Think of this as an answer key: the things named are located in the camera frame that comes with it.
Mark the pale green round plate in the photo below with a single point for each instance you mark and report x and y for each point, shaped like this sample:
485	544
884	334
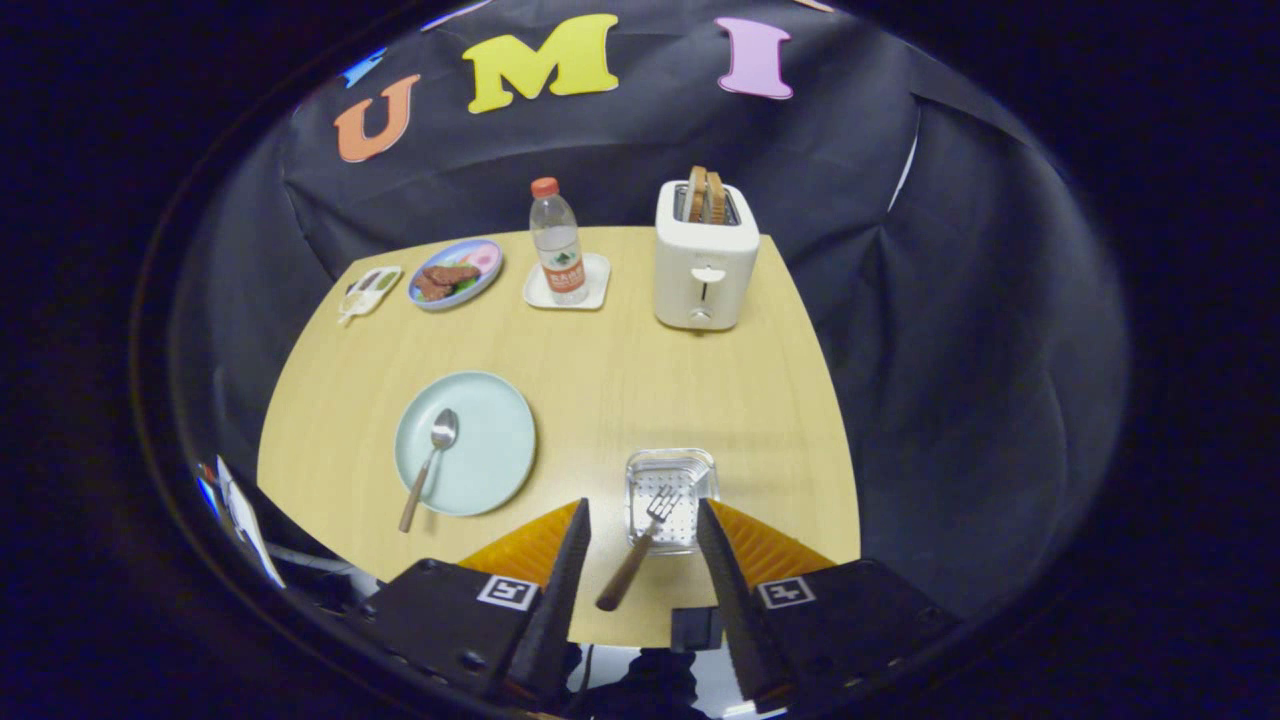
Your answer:
490	440

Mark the clear red-capped water bottle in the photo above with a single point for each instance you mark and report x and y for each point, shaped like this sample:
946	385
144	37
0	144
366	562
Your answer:
560	250

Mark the blue plate with pink print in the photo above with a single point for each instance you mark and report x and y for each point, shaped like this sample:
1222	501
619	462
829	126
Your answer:
490	275

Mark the brown bread slice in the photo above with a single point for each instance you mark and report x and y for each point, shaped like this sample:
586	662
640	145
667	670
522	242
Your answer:
716	198
696	195

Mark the white toaster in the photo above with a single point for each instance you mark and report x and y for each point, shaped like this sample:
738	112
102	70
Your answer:
705	270

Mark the white square coaster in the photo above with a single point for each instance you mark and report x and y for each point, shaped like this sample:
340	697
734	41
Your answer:
598	290

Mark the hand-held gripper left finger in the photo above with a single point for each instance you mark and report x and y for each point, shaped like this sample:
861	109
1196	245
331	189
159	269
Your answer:
560	610

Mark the brown toy meat slices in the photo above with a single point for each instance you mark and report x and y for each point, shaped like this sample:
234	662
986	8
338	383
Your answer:
445	278

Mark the white divided sauce dish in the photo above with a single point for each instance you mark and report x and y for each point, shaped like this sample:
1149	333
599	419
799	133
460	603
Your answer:
370	290

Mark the clear perforated square tray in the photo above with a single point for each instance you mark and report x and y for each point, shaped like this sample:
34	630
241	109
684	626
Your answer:
690	480

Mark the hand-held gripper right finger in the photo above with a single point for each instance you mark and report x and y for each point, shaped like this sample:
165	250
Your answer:
735	610

